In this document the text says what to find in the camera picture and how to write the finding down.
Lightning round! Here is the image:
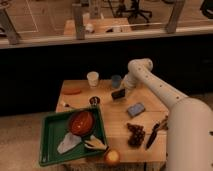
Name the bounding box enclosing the red bowl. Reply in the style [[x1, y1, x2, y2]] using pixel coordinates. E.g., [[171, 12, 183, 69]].
[[68, 111, 95, 136]]

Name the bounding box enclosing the black handled knife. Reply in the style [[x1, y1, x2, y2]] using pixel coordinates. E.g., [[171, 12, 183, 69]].
[[146, 123, 160, 150]]

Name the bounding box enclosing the bunch of dark grapes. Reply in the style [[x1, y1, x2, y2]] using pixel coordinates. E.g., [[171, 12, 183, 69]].
[[127, 123, 145, 148]]

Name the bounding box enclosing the white paper cup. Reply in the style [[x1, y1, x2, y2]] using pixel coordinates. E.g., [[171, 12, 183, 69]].
[[87, 71, 99, 87]]

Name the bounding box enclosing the orange flat lid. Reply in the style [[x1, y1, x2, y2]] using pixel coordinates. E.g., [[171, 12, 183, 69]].
[[62, 88, 82, 95]]

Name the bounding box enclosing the black office chair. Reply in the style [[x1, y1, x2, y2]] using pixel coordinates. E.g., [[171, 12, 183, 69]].
[[115, 0, 152, 23]]

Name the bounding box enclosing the green plastic tray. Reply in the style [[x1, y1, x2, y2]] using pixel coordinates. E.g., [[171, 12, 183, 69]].
[[39, 107, 107, 167]]

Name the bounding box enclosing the white cloth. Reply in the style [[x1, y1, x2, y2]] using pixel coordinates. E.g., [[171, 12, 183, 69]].
[[57, 133, 82, 154]]

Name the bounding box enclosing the orange fruit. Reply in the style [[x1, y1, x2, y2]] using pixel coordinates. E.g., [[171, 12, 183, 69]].
[[104, 149, 120, 166]]

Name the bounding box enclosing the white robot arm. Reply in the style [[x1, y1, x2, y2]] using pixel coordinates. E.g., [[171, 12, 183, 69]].
[[124, 58, 213, 171]]

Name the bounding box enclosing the yellow banana toy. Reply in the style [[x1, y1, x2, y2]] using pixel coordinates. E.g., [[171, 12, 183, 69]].
[[84, 135, 107, 151]]

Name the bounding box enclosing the small dark metal cup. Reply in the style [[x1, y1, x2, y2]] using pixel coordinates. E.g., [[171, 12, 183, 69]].
[[89, 96, 100, 105]]

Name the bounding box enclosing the black eraser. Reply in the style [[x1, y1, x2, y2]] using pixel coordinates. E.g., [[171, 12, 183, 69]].
[[111, 89, 125, 100]]

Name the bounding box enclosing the small white spoon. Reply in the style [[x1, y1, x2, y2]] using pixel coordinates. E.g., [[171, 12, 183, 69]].
[[61, 102, 77, 110]]

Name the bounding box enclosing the blue sponge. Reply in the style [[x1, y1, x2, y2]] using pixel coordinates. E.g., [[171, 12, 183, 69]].
[[127, 103, 145, 117]]

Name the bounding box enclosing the blue cup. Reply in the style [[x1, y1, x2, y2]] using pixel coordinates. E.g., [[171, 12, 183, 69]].
[[111, 75, 122, 88]]

